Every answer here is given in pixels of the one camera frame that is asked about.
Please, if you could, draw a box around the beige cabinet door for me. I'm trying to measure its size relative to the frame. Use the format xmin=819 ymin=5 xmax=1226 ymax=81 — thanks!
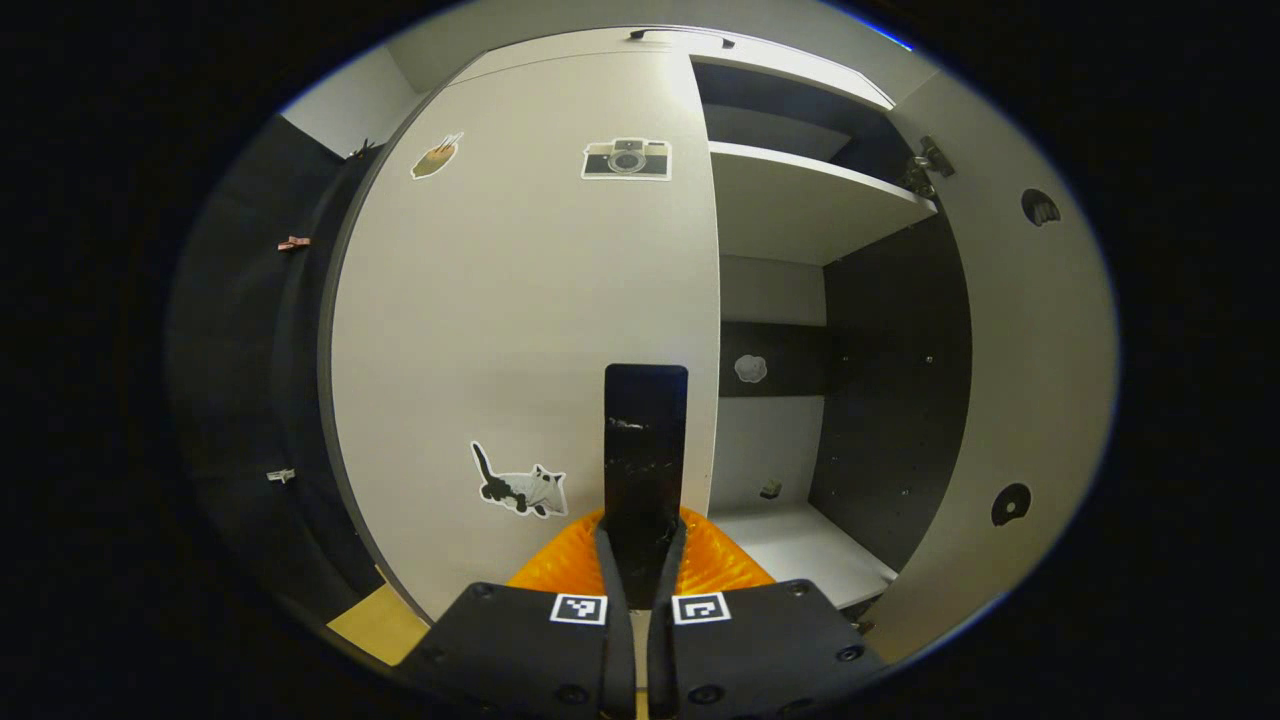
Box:
xmin=330 ymin=50 xmax=723 ymax=621
xmin=865 ymin=70 xmax=1119 ymax=666

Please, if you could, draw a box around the white cabinet shelf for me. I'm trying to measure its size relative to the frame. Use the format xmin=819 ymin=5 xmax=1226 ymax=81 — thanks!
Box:
xmin=708 ymin=140 xmax=939 ymax=267
xmin=708 ymin=500 xmax=899 ymax=611

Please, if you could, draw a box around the metal door hinge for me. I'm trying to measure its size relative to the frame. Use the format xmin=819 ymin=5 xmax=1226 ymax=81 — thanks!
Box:
xmin=905 ymin=135 xmax=956 ymax=196

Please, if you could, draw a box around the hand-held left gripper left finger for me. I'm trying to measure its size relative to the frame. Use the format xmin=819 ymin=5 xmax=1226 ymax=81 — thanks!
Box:
xmin=395 ymin=508 xmax=638 ymax=720

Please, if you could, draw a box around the black backdrop cloth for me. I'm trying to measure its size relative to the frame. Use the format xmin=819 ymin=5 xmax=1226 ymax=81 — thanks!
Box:
xmin=170 ymin=115 xmax=421 ymax=641

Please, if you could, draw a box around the black door handle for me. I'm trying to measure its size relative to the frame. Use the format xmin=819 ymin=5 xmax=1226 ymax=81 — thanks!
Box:
xmin=604 ymin=364 xmax=689 ymax=611

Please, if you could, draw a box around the beige double-door shoe cabinet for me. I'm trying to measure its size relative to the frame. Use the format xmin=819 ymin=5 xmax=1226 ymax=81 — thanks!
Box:
xmin=318 ymin=25 xmax=976 ymax=626

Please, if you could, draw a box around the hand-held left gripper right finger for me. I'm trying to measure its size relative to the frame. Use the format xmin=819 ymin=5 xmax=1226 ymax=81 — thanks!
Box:
xmin=648 ymin=506 xmax=889 ymax=720

